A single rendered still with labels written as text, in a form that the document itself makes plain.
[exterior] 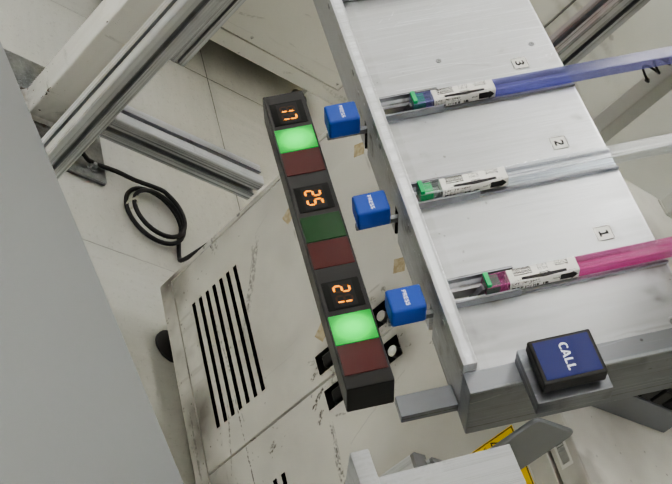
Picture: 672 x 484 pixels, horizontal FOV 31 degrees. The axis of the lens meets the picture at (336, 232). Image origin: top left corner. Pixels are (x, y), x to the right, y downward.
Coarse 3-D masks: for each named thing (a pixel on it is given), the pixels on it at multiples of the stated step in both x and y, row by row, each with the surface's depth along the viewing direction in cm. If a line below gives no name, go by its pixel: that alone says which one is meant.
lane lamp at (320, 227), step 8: (312, 216) 106; (320, 216) 106; (328, 216) 106; (336, 216) 106; (304, 224) 106; (312, 224) 106; (320, 224) 106; (328, 224) 106; (336, 224) 106; (304, 232) 105; (312, 232) 105; (320, 232) 105; (328, 232) 105; (336, 232) 105; (344, 232) 105; (312, 240) 104; (320, 240) 104
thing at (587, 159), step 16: (624, 144) 108; (640, 144) 108; (656, 144) 108; (544, 160) 107; (560, 160) 107; (576, 160) 107; (592, 160) 107; (608, 160) 107; (624, 160) 108; (512, 176) 106; (528, 176) 106; (544, 176) 107; (432, 192) 105
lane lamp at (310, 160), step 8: (296, 152) 111; (304, 152) 111; (312, 152) 111; (288, 160) 110; (296, 160) 110; (304, 160) 110; (312, 160) 110; (320, 160) 110; (288, 168) 110; (296, 168) 110; (304, 168) 110; (312, 168) 110; (320, 168) 110; (288, 176) 109
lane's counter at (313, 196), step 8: (320, 184) 109; (296, 192) 108; (304, 192) 108; (312, 192) 108; (320, 192) 108; (328, 192) 108; (296, 200) 107; (304, 200) 107; (312, 200) 107; (320, 200) 107; (328, 200) 107; (304, 208) 107; (312, 208) 107; (320, 208) 107
